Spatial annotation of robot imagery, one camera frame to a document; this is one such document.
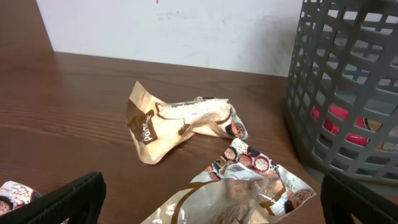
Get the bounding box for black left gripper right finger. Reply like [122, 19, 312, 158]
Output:
[320, 170, 397, 224]

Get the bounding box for tan snack pouch middle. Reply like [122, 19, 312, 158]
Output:
[144, 139, 316, 224]

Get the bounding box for tan snack pouch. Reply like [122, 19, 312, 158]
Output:
[1, 180, 70, 224]
[144, 139, 316, 224]
[126, 82, 248, 164]

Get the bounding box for tan snack pouch lower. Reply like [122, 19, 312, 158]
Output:
[1, 180, 70, 224]

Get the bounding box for grey plastic basket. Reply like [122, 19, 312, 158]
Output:
[284, 0, 397, 196]

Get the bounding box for tan snack pouch upper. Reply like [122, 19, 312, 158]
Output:
[126, 82, 248, 164]

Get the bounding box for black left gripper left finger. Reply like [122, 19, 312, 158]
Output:
[1, 171, 106, 224]

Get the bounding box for orange cracker sleeve package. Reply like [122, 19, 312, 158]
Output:
[312, 105, 398, 153]

